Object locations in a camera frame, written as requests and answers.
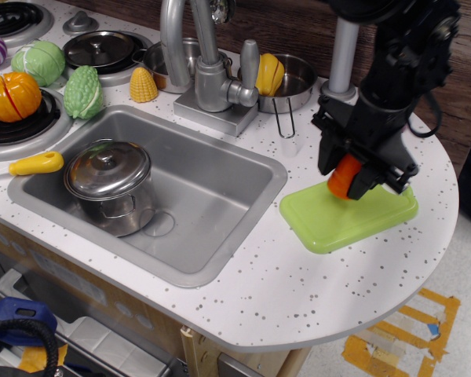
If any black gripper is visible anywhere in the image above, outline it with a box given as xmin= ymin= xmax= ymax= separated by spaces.
xmin=312 ymin=87 xmax=420 ymax=200

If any orange toy carrot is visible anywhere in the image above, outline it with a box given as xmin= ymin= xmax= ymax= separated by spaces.
xmin=327 ymin=154 xmax=362 ymax=200

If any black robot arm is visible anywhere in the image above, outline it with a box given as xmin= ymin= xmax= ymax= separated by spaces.
xmin=312 ymin=1 xmax=460 ymax=200

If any green cutting board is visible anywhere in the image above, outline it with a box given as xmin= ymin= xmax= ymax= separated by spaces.
xmin=279 ymin=182 xmax=418 ymax=254

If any grey support pole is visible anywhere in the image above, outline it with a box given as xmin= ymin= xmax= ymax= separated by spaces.
xmin=321 ymin=17 xmax=360 ymax=101

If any yellow toy pepper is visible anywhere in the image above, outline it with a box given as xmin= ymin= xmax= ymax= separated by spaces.
xmin=255 ymin=53 xmax=285 ymax=97

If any silver toy faucet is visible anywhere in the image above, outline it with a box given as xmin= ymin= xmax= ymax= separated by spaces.
xmin=160 ymin=0 xmax=260 ymax=137

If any silver sink basin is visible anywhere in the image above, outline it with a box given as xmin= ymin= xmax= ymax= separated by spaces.
xmin=8 ymin=105 xmax=287 ymax=287

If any yellow toy corn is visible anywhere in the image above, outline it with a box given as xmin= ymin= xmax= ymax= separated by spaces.
xmin=130 ymin=68 xmax=159 ymax=103

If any small steel pot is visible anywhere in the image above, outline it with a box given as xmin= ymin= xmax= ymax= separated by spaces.
xmin=131 ymin=37 xmax=233 ymax=94

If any steel pot with lid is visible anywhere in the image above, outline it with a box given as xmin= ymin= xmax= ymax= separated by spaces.
xmin=64 ymin=139 xmax=156 ymax=237

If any green toy bitter gourd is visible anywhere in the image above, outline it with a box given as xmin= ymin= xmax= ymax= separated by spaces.
xmin=64 ymin=65 xmax=103 ymax=119

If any steel lid on burner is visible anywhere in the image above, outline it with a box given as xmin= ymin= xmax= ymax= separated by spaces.
xmin=63 ymin=31 xmax=135 ymax=68

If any grey stove knob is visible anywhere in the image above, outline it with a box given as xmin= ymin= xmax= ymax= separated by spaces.
xmin=63 ymin=11 xmax=99 ymax=35

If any black coil burner front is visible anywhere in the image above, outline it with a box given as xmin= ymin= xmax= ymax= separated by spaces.
xmin=0 ymin=89 xmax=73 ymax=162

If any black coil burner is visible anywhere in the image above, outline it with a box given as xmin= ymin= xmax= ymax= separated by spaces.
xmin=0 ymin=89 xmax=73 ymax=162
xmin=0 ymin=2 xmax=54 ymax=49

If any green toy cabbage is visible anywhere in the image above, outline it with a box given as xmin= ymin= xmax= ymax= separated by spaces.
xmin=11 ymin=39 xmax=66 ymax=87

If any orange toy pumpkin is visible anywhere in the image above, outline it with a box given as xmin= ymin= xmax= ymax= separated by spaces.
xmin=0 ymin=71 xmax=42 ymax=123

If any black coil burner back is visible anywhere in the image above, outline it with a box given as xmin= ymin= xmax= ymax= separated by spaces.
xmin=0 ymin=2 xmax=54 ymax=49

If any blue clamp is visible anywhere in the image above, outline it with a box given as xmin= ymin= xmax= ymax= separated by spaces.
xmin=0 ymin=297 xmax=57 ymax=346

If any steel pan with handle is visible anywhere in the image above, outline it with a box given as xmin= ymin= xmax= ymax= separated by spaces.
xmin=258 ymin=53 xmax=317 ymax=139

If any yellow handled utensil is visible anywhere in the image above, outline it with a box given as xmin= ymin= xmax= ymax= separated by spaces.
xmin=0 ymin=151 xmax=64 ymax=177

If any black cable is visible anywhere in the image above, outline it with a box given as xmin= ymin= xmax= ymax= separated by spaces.
xmin=0 ymin=320 xmax=60 ymax=377

